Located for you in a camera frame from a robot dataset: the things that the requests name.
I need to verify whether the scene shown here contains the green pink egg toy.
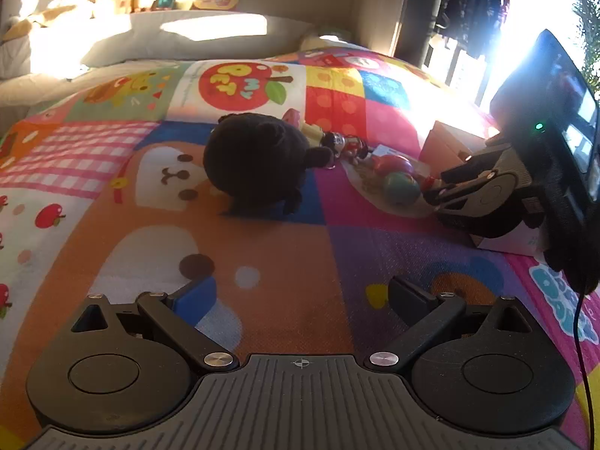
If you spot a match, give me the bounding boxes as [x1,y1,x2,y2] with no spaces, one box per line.
[372,154,421,206]

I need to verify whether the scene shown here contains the white cardboard box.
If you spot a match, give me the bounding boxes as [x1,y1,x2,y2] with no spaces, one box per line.
[419,121,546,257]

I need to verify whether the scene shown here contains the colourful cartoon play mat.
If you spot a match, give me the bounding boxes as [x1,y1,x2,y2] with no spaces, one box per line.
[1,48,599,449]

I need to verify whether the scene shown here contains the black plush toy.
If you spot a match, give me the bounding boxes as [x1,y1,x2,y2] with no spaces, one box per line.
[203,113,334,215]

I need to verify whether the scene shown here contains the black red figurine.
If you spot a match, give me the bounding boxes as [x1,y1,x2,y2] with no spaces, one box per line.
[320,132,372,165]

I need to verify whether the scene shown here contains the hanging dark clothes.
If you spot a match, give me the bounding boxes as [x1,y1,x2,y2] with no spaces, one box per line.
[434,0,510,60]

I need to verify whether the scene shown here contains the yellow pink figurine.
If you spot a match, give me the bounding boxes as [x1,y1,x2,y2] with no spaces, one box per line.
[283,109,324,147]

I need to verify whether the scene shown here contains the black cable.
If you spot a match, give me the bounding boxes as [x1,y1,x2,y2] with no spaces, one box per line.
[572,284,597,450]

